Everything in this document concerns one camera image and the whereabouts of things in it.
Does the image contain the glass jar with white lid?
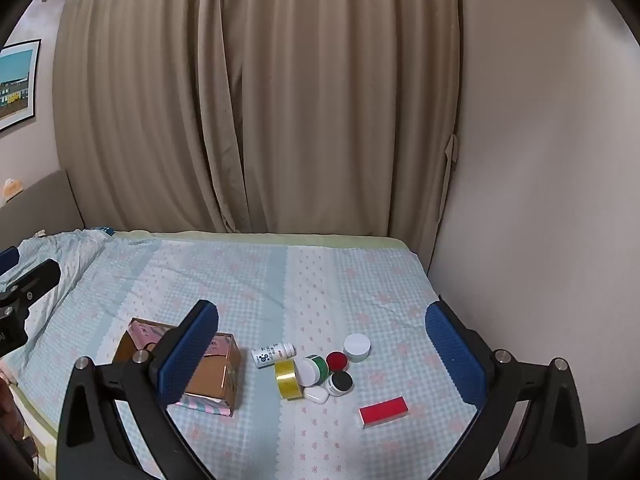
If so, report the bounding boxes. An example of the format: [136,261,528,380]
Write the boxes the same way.
[343,333,372,363]

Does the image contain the framed wall picture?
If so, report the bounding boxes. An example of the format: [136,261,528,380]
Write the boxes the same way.
[0,39,42,133]

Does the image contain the pink packet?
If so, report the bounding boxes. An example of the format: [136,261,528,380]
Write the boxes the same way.
[128,322,177,352]
[204,334,234,359]

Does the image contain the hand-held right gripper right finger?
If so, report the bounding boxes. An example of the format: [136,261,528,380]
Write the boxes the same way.
[425,296,588,480]

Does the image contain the beige curtain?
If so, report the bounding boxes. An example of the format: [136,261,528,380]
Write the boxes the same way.
[52,0,462,267]

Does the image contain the yellow tape roll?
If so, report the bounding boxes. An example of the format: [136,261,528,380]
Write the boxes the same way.
[274,358,304,402]

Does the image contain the black lid jar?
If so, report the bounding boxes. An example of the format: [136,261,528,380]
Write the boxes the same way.
[327,371,353,397]

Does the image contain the flat red box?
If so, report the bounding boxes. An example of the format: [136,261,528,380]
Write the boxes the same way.
[359,396,410,429]

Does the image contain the grey headboard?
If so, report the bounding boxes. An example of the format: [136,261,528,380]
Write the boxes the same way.
[0,169,86,252]

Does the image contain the green jar with white lid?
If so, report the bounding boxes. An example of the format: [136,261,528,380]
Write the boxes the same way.
[295,355,331,387]

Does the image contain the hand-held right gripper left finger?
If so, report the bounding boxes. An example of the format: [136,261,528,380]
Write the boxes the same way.
[57,300,219,480]

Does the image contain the white pill bottle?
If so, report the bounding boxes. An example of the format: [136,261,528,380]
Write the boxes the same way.
[251,342,296,370]

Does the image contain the cardboard box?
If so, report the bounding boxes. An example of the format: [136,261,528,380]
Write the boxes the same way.
[111,317,242,417]

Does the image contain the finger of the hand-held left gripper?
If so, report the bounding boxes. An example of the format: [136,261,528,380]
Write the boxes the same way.
[0,258,62,307]
[0,246,22,276]

